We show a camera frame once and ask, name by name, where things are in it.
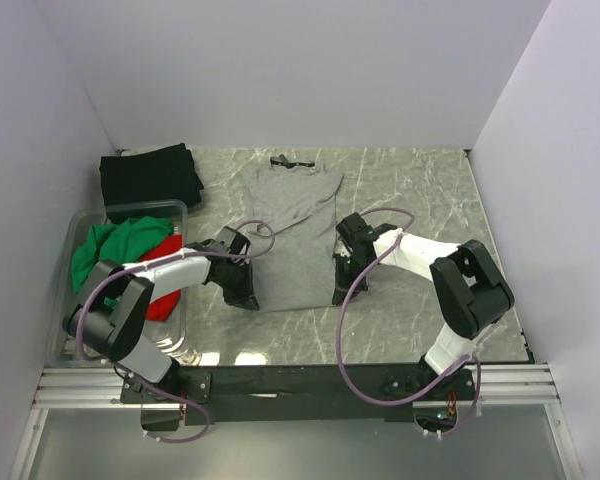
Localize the red t-shirt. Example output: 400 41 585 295
139 234 182 323

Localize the aluminium rail frame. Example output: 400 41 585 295
10 363 584 479

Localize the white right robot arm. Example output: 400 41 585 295
335 213 515 407

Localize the green t-shirt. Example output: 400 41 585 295
70 216 182 294

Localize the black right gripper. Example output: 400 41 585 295
333 253 375 306

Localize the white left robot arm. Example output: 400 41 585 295
63 227 259 402

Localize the folded black t-shirt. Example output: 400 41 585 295
99 143 204 209

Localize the grey t-shirt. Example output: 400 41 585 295
242 162 343 313

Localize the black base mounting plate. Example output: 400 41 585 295
120 363 478 431

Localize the clear plastic bin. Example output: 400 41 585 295
47 199 191 369

